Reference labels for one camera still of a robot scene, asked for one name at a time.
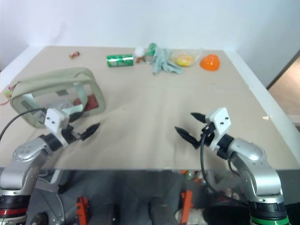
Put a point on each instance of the small clear glass cup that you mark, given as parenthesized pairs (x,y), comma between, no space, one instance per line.
(148,59)

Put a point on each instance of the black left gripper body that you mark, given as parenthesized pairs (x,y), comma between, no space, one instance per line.
(70,135)

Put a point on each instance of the red cloth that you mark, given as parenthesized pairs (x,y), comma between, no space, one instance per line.
(92,100)

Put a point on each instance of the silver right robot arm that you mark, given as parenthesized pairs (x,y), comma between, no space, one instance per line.
(253,154)

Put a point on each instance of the green pink zipper tassel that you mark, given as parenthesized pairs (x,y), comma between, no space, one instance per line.
(8,93)

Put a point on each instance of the clear green-trimmed toiletry bag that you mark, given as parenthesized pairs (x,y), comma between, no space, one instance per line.
(58,78)

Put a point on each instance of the orange plastic bowl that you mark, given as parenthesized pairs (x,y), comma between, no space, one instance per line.
(210,62)

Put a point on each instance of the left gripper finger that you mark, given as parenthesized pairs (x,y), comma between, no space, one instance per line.
(75,117)
(91,130)

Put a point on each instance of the orange black tool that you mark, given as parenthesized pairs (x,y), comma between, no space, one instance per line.
(186,204)
(82,209)

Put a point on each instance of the clear plastic bowl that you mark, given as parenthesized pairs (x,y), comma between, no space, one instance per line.
(194,52)

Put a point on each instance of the grey green cloth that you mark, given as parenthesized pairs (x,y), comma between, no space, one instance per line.
(164,61)

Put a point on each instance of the green soda can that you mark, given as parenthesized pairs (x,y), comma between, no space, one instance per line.
(120,61)

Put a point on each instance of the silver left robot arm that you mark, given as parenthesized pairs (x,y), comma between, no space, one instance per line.
(23,152)

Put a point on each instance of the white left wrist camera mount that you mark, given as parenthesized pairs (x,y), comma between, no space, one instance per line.
(54,118)

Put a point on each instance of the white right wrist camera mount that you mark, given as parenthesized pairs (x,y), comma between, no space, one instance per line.
(220,122)

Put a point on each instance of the green plastic bottle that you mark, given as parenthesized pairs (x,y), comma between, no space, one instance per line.
(152,48)

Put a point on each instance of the small red yellow candy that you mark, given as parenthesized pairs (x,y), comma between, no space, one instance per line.
(75,55)

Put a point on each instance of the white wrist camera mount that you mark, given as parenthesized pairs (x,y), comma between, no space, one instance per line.
(54,118)
(220,122)

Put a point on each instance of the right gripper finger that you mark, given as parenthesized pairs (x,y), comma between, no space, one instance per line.
(198,116)
(187,137)

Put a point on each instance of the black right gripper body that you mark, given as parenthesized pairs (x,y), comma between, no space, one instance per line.
(209,133)

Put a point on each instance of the small brown snack piece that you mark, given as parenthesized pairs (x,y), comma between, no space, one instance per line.
(140,60)

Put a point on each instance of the yellow food in bowl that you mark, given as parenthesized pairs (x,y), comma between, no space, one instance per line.
(184,60)

